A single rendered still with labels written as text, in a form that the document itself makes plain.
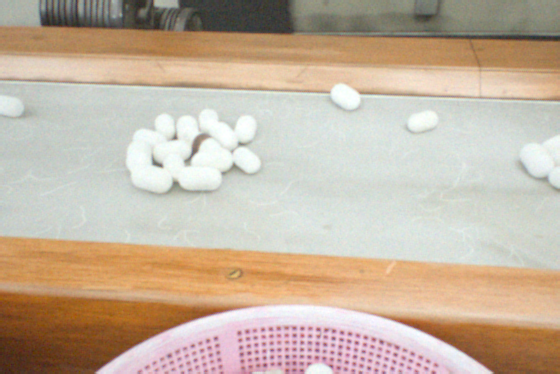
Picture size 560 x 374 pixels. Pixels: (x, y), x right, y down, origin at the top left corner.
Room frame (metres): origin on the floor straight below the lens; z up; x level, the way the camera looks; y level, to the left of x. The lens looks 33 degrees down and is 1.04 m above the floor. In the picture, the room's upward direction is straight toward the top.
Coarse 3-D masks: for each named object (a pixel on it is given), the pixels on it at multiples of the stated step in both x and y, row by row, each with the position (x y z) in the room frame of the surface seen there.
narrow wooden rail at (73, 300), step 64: (0, 256) 0.34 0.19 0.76; (64, 256) 0.34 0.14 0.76; (128, 256) 0.33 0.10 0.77; (192, 256) 0.33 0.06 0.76; (256, 256) 0.33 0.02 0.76; (320, 256) 0.33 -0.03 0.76; (0, 320) 0.31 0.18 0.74; (64, 320) 0.30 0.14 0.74; (128, 320) 0.30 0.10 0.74; (192, 320) 0.29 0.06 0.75; (448, 320) 0.28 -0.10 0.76; (512, 320) 0.27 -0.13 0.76
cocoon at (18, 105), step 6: (0, 96) 0.60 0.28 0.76; (6, 96) 0.60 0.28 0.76; (0, 102) 0.59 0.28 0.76; (6, 102) 0.59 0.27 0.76; (12, 102) 0.59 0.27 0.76; (18, 102) 0.59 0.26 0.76; (0, 108) 0.59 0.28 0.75; (6, 108) 0.58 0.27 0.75; (12, 108) 0.58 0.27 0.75; (18, 108) 0.59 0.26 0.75; (0, 114) 0.59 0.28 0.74; (6, 114) 0.58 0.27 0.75; (12, 114) 0.58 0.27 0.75; (18, 114) 0.59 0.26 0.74
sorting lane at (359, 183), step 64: (0, 128) 0.57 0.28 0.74; (64, 128) 0.56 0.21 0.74; (128, 128) 0.56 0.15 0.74; (320, 128) 0.56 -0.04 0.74; (384, 128) 0.56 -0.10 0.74; (448, 128) 0.56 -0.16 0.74; (512, 128) 0.56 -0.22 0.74; (0, 192) 0.45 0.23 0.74; (64, 192) 0.45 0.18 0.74; (128, 192) 0.45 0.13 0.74; (192, 192) 0.45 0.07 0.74; (256, 192) 0.45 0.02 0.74; (320, 192) 0.45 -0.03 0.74; (384, 192) 0.45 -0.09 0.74; (448, 192) 0.45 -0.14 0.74; (512, 192) 0.44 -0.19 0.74; (384, 256) 0.36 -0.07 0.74; (448, 256) 0.36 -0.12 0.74; (512, 256) 0.36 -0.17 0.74
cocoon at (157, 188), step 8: (136, 168) 0.46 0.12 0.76; (144, 168) 0.45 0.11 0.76; (152, 168) 0.45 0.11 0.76; (160, 168) 0.45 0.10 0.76; (136, 176) 0.45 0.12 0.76; (144, 176) 0.45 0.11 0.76; (152, 176) 0.44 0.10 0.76; (160, 176) 0.44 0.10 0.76; (168, 176) 0.45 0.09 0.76; (136, 184) 0.45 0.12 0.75; (144, 184) 0.44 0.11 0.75; (152, 184) 0.44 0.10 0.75; (160, 184) 0.44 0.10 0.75; (168, 184) 0.44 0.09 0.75; (160, 192) 0.44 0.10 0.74
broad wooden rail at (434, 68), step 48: (0, 48) 0.71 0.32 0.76; (48, 48) 0.71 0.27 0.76; (96, 48) 0.71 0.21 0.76; (144, 48) 0.71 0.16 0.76; (192, 48) 0.71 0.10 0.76; (240, 48) 0.71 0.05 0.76; (288, 48) 0.71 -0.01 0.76; (336, 48) 0.71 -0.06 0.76; (384, 48) 0.71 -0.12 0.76; (432, 48) 0.70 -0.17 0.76; (480, 48) 0.70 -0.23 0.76; (528, 48) 0.70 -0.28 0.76; (432, 96) 0.63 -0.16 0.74; (480, 96) 0.62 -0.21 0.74; (528, 96) 0.62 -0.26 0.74
